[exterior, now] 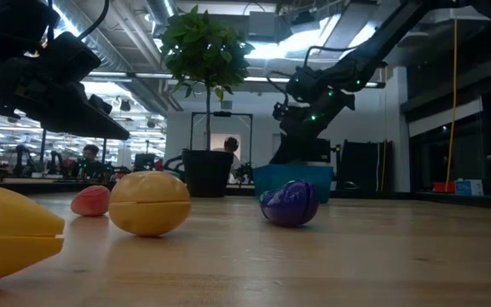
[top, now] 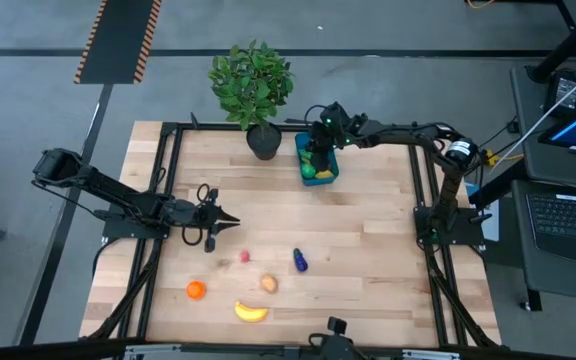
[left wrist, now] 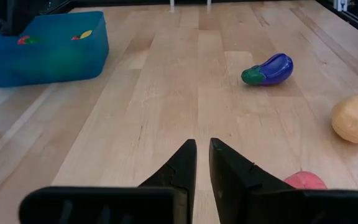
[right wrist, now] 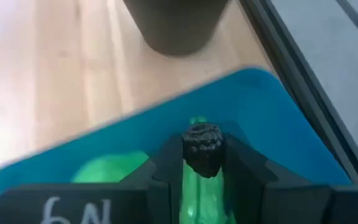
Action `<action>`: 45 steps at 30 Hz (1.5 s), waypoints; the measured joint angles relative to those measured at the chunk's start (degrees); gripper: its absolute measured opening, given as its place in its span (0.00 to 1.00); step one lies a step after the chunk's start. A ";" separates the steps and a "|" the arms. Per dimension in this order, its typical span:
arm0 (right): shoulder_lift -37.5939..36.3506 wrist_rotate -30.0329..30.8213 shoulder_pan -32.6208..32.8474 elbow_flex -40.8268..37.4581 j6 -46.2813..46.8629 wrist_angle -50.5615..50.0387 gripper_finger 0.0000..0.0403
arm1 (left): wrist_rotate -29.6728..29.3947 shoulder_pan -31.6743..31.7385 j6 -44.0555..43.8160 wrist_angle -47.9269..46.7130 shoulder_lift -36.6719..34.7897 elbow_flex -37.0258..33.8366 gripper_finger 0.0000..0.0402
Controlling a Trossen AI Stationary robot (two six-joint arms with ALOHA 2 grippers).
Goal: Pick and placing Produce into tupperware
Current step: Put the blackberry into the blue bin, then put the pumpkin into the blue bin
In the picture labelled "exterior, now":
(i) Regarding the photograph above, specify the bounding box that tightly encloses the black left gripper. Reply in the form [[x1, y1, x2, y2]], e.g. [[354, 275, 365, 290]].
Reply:
[[0, 57, 130, 141]]

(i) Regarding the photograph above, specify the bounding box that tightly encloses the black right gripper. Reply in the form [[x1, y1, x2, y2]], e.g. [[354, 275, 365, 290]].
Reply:
[[269, 91, 355, 165]]

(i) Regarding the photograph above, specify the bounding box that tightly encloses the blue plastic tupperware container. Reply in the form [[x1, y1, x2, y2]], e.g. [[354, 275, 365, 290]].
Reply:
[[252, 164, 335, 204]]

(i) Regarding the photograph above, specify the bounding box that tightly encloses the purple toy eggplant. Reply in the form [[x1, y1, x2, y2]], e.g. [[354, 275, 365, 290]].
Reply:
[[258, 179, 321, 229]]

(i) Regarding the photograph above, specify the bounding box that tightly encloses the dark computer monitor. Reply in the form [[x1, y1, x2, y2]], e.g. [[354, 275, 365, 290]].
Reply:
[[313, 136, 332, 165]]

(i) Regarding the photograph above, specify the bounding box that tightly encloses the person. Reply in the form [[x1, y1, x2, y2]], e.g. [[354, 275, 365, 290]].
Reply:
[[211, 136, 244, 185], [72, 143, 107, 179]]

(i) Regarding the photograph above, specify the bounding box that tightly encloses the black upright panel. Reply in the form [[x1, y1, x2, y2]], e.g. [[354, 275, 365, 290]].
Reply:
[[339, 139, 395, 194]]

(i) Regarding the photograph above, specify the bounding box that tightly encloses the pink toy peach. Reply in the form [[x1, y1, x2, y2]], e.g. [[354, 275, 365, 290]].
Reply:
[[70, 184, 112, 217]]

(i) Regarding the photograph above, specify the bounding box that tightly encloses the tan toy potato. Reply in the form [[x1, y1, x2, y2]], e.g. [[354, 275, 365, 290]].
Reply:
[[107, 171, 193, 238]]

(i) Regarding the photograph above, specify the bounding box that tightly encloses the green potted plant black pot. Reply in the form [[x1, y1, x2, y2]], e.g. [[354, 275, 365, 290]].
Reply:
[[159, 4, 256, 199]]

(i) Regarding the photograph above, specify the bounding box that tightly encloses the yellow toy banana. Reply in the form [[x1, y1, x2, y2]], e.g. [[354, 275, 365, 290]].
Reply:
[[0, 182, 66, 287]]

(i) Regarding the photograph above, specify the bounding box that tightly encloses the red box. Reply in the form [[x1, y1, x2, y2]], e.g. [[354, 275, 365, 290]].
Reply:
[[431, 181, 457, 194]]

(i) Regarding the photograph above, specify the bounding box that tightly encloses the blue and white box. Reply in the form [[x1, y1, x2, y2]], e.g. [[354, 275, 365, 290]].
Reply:
[[454, 178, 484, 197]]

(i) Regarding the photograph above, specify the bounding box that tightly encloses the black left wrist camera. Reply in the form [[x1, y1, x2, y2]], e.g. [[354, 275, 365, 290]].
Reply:
[[42, 31, 102, 85]]

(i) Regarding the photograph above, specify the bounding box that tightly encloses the black metal stand frame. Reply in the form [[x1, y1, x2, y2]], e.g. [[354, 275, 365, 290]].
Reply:
[[189, 111, 254, 166], [38, 138, 110, 175]]

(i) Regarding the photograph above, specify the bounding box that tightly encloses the yellow cable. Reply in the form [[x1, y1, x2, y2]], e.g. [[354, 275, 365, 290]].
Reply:
[[444, 16, 459, 181]]

